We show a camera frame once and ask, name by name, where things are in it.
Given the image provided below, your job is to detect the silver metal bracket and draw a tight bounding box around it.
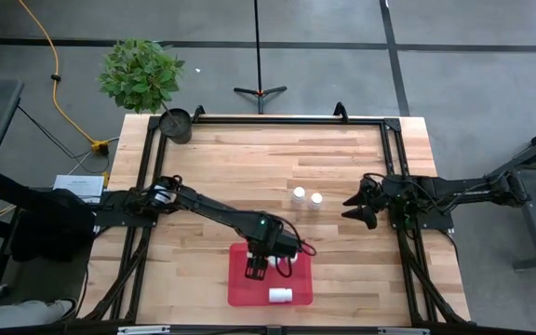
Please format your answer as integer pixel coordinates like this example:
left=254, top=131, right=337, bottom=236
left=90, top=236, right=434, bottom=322
left=377, top=327, right=431, bottom=335
left=117, top=325, right=171, bottom=335

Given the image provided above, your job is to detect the black clamp at table edge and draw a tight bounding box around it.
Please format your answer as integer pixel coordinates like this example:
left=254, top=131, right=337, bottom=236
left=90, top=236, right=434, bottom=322
left=332, top=100, right=350, bottom=124

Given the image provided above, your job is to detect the red plastic basket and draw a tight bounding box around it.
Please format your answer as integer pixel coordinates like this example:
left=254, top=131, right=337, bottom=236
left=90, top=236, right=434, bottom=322
left=227, top=240, right=315, bottom=308

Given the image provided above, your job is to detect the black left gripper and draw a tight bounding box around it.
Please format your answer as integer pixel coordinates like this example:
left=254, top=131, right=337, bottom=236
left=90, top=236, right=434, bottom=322
left=243, top=227, right=302, bottom=282

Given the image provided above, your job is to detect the black aluminium table frame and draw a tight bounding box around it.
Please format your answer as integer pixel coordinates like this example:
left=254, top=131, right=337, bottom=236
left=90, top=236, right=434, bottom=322
left=81, top=102, right=472, bottom=328

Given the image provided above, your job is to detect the black tripod stand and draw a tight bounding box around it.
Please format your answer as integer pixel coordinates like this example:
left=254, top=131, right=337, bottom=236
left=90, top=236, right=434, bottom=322
left=233, top=0, right=288, bottom=115

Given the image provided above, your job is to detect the yellow extension cable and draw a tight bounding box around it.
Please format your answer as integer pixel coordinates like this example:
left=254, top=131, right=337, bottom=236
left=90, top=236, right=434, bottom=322
left=16, top=0, right=111, bottom=155

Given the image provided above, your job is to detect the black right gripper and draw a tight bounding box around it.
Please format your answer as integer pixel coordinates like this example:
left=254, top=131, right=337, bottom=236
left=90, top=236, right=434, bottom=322
left=341, top=174, right=391, bottom=231

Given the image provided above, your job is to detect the person's shoe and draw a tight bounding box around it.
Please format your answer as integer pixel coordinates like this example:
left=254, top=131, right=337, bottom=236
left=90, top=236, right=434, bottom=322
left=55, top=297, right=79, bottom=321

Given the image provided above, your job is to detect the thin black floor cable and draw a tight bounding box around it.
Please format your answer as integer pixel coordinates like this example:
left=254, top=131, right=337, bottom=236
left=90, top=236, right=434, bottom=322
left=16, top=105, right=111, bottom=174

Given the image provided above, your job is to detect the person's leg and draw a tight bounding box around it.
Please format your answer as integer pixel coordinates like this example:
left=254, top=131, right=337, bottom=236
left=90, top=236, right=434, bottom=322
left=0, top=300, right=64, bottom=332

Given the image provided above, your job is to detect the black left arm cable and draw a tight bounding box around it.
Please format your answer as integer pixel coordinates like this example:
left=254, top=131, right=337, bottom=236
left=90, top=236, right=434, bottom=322
left=267, top=212, right=318, bottom=279

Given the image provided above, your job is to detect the white box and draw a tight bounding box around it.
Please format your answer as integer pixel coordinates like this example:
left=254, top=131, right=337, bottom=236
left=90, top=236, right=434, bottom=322
left=52, top=174, right=107, bottom=205

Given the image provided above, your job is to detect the green potted plant black pot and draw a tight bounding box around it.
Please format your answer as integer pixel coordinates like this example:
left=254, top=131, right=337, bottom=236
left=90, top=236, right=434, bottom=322
left=98, top=38, right=194, bottom=145

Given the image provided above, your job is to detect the black bag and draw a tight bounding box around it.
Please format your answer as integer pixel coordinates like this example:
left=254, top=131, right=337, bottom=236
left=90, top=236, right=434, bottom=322
left=10, top=188, right=98, bottom=262

